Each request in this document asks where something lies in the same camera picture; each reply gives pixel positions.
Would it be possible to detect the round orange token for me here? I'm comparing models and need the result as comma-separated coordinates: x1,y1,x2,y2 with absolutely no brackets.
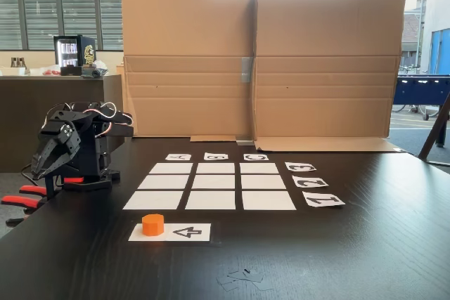
141,214,165,237

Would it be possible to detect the blank white paper square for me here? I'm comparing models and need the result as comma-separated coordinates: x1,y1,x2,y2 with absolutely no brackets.
240,174,287,190
196,162,236,174
122,190,184,210
240,162,280,174
185,190,236,210
191,174,236,190
242,190,297,211
149,162,194,175
137,174,191,190

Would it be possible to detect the red black spring clamp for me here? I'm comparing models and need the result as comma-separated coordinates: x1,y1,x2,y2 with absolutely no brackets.
0,195,40,228
19,175,87,202

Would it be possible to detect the dark brown counter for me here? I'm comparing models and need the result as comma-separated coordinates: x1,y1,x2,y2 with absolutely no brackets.
0,74,124,174

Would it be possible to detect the small black box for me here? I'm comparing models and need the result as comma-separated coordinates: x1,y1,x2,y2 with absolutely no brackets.
60,65,84,77

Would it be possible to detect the grey crumpled item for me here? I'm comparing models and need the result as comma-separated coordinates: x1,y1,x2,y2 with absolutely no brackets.
81,64,108,79

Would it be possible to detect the black mini fridge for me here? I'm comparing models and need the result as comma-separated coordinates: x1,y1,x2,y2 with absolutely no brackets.
53,34,96,69

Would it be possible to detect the white arrow paper sheet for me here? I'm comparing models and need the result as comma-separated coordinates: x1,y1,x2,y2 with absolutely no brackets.
128,223,212,242

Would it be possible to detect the narrower brown cardboard panel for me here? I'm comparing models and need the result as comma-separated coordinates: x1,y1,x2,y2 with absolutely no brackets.
121,0,257,143

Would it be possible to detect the grey tape strip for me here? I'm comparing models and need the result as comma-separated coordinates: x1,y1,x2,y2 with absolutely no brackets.
240,56,254,84

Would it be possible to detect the paper sheet number 3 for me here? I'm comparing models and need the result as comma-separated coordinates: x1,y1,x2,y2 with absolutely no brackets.
284,162,317,174

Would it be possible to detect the paper sheet number 2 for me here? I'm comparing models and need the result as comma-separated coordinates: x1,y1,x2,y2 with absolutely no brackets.
292,175,330,188

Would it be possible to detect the paper sheet number 1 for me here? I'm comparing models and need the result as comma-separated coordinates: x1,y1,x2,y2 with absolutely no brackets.
302,191,346,208

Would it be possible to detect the wider brown cardboard panel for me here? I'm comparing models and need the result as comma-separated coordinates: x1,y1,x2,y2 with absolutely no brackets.
252,0,409,153

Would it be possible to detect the blue foosball table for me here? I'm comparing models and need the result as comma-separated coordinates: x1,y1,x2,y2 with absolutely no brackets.
392,74,450,122

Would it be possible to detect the dark wooden slanted leg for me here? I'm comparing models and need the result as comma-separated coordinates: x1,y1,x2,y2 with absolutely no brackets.
418,92,450,167

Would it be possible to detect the black power cable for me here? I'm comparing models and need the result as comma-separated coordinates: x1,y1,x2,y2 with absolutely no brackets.
20,164,36,182

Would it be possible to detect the white red servo cable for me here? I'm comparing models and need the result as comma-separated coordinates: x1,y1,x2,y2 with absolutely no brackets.
84,101,117,122

